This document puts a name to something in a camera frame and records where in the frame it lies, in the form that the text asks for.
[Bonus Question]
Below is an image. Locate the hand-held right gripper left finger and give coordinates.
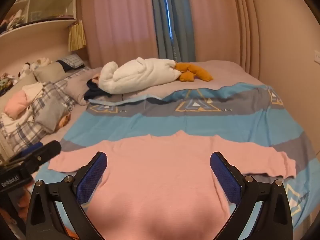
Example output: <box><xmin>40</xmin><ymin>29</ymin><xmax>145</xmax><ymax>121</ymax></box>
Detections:
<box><xmin>26</xmin><ymin>151</ymin><xmax>118</xmax><ymax>240</ymax></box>

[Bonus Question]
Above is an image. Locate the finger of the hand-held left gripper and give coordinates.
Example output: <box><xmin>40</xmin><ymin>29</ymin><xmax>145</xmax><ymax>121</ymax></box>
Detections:
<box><xmin>7</xmin><ymin>140</ymin><xmax>62</xmax><ymax>173</ymax></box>

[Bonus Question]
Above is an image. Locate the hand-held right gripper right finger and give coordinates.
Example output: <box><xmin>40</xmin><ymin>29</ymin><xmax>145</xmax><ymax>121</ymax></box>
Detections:
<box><xmin>210</xmin><ymin>151</ymin><xmax>293</xmax><ymax>240</ymax></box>

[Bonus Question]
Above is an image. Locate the pink sweater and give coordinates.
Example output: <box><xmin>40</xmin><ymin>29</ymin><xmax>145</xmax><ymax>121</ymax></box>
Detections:
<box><xmin>47</xmin><ymin>131</ymin><xmax>297</xmax><ymax>240</ymax></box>

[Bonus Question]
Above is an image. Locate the pile of clothes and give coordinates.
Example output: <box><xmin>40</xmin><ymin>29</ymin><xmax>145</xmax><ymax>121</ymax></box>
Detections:
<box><xmin>0</xmin><ymin>9</ymin><xmax>25</xmax><ymax>34</ymax></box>

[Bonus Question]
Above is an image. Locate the plaid blanket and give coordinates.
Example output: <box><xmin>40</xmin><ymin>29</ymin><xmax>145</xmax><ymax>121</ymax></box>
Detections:
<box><xmin>0</xmin><ymin>80</ymin><xmax>78</xmax><ymax>155</ymax></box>

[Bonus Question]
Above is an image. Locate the pink cloth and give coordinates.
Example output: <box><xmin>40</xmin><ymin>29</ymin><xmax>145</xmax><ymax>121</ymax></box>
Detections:
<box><xmin>4</xmin><ymin>89</ymin><xmax>29</xmax><ymax>119</ymax></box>

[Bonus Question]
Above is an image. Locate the grey pillow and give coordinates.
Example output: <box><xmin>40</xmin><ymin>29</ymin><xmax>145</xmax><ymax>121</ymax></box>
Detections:
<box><xmin>54</xmin><ymin>66</ymin><xmax>105</xmax><ymax>105</ymax></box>

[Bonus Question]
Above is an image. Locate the dark clothing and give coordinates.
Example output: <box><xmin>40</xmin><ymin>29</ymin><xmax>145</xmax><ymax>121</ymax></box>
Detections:
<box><xmin>84</xmin><ymin>79</ymin><xmax>113</xmax><ymax>102</ymax></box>

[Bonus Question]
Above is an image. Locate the blue and grey printed blanket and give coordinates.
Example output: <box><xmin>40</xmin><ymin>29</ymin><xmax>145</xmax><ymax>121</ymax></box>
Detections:
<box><xmin>32</xmin><ymin>82</ymin><xmax>317</xmax><ymax>230</ymax></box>

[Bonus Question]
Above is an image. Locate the beige pillow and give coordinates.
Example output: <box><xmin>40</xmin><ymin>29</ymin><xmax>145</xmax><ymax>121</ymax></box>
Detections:
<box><xmin>32</xmin><ymin>61</ymin><xmax>67</xmax><ymax>83</ymax></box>

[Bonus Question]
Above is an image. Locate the floral cloth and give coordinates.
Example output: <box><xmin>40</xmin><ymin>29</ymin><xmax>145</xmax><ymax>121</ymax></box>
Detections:
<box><xmin>0</xmin><ymin>72</ymin><xmax>18</xmax><ymax>93</ymax></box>

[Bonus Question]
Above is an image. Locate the small white plush toy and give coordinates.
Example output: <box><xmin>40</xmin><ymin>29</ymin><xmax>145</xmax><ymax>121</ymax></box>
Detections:
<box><xmin>36</xmin><ymin>57</ymin><xmax>53</xmax><ymax>67</ymax></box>

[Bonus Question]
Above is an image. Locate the blue striped pillow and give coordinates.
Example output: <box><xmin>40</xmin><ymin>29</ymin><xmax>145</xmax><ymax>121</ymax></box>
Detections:
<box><xmin>56</xmin><ymin>54</ymin><xmax>85</xmax><ymax>72</ymax></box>

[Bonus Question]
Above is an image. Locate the orange cloth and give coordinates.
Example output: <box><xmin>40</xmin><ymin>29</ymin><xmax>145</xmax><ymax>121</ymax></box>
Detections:
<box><xmin>97</xmin><ymin>57</ymin><xmax>214</xmax><ymax>95</ymax></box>

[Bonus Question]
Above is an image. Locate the yellow hanging cloth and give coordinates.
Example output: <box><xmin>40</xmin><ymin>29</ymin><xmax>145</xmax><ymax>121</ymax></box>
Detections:
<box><xmin>68</xmin><ymin>20</ymin><xmax>87</xmax><ymax>52</ymax></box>

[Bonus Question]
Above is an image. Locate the white shelf cabinet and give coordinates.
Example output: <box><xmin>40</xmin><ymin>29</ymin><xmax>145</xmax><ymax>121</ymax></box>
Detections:
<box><xmin>0</xmin><ymin>0</ymin><xmax>78</xmax><ymax>38</ymax></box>

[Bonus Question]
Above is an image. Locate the pink curtain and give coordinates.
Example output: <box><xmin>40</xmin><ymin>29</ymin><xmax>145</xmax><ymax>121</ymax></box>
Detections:
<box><xmin>186</xmin><ymin>0</ymin><xmax>262</xmax><ymax>67</ymax></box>
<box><xmin>80</xmin><ymin>0</ymin><xmax>160</xmax><ymax>68</ymax></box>

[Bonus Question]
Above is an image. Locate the blue curtain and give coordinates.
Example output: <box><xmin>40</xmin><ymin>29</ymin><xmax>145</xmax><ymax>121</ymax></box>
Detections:
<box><xmin>150</xmin><ymin>0</ymin><xmax>197</xmax><ymax>63</ymax></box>

